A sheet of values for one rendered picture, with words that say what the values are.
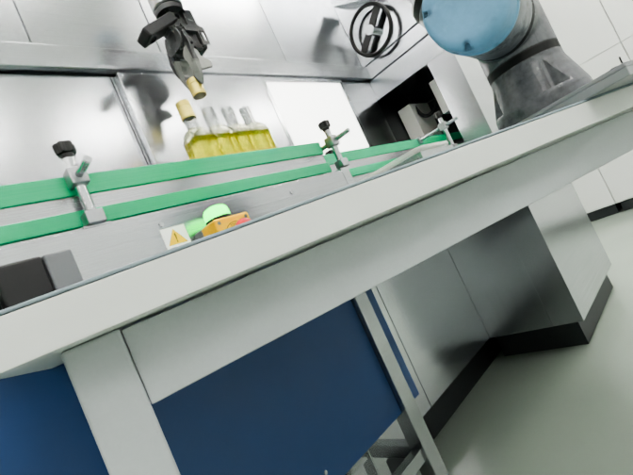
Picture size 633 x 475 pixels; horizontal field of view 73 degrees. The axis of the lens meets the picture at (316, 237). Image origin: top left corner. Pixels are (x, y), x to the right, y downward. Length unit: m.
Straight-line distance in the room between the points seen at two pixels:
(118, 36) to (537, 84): 1.01
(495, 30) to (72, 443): 0.75
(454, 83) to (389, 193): 1.44
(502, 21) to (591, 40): 3.85
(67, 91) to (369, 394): 0.95
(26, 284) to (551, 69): 0.77
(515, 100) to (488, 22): 0.16
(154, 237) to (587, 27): 4.18
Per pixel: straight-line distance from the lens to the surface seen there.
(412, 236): 0.47
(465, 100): 1.81
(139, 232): 0.70
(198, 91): 1.10
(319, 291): 0.40
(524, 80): 0.78
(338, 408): 0.87
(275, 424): 0.78
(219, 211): 0.71
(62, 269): 0.57
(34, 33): 1.25
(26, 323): 0.31
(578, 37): 4.53
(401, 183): 0.42
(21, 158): 1.06
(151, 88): 1.22
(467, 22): 0.67
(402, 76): 1.93
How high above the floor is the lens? 0.70
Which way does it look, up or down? 3 degrees up
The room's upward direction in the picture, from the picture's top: 24 degrees counter-clockwise
